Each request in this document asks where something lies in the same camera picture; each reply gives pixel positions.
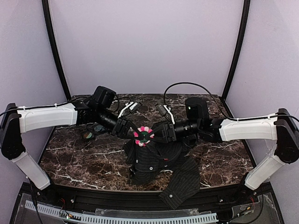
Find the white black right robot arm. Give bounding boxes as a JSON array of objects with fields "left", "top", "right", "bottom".
[{"left": 145, "top": 99, "right": 299, "bottom": 191}]

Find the teal round button brooch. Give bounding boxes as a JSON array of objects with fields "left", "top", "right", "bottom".
[{"left": 94, "top": 125, "right": 105, "bottom": 132}]

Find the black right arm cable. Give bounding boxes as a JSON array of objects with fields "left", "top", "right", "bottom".
[{"left": 163, "top": 81, "right": 239, "bottom": 121}]

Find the pink white beaded brooch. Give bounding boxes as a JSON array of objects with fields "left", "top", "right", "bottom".
[{"left": 134, "top": 126, "right": 152, "bottom": 147}]

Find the orange green round brooch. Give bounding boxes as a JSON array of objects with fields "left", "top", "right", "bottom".
[{"left": 83, "top": 132, "right": 93, "bottom": 139}]

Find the black right corner frame post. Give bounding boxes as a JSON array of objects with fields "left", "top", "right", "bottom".
[{"left": 221, "top": 0, "right": 251, "bottom": 101}]

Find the black front frame rail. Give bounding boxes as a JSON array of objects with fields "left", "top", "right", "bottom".
[{"left": 56, "top": 184, "right": 238, "bottom": 211}]

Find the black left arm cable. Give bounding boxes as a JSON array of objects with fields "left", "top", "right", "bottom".
[{"left": 111, "top": 97, "right": 131, "bottom": 114}]

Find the black pinstriped garment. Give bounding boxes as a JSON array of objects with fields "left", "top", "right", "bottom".
[{"left": 122, "top": 134, "right": 200, "bottom": 210}]

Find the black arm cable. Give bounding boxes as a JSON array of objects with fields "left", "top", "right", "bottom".
[
  {"left": 163, "top": 81, "right": 239, "bottom": 121},
  {"left": 111, "top": 97, "right": 131, "bottom": 114}
]

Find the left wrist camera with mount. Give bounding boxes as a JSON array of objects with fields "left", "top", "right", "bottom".
[{"left": 118, "top": 100, "right": 142, "bottom": 118}]

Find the black corner frame post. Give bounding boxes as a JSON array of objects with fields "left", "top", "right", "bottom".
[
  {"left": 221, "top": 0, "right": 251, "bottom": 101},
  {"left": 41, "top": 0, "right": 71, "bottom": 99}
]

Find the white slotted cable duct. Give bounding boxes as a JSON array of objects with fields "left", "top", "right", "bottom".
[{"left": 21, "top": 200, "right": 219, "bottom": 224}]

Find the black left corner frame post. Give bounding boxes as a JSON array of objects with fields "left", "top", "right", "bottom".
[{"left": 41, "top": 0, "right": 71, "bottom": 99}]

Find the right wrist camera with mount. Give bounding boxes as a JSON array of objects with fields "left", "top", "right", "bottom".
[{"left": 155, "top": 104, "right": 175, "bottom": 124}]

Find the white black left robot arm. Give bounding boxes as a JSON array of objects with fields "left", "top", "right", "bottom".
[{"left": 0, "top": 86, "right": 153, "bottom": 190}]

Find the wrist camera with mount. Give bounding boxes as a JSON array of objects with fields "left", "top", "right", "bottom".
[
  {"left": 118, "top": 100, "right": 142, "bottom": 118},
  {"left": 155, "top": 104, "right": 175, "bottom": 124}
]

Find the black box left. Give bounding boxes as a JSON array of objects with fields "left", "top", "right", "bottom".
[{"left": 81, "top": 131, "right": 95, "bottom": 141}]

